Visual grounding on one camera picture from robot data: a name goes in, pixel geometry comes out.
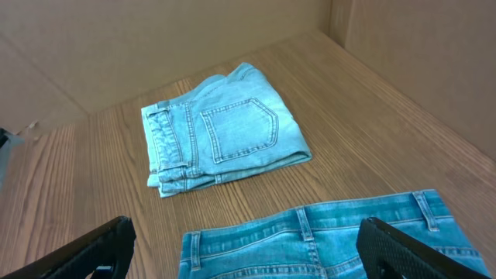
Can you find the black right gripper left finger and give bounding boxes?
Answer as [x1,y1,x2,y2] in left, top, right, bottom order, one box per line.
[3,215,136,279]

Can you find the cardboard box wall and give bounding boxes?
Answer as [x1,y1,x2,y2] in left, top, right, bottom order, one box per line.
[1,0,495,156]

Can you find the folded light blue jeans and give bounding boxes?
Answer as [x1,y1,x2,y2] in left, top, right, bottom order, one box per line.
[141,63,312,198]

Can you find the medium blue jeans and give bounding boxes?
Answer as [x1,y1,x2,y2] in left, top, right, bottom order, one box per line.
[178,190,489,278]

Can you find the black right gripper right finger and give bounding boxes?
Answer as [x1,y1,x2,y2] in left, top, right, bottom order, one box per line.
[356,217,487,279]

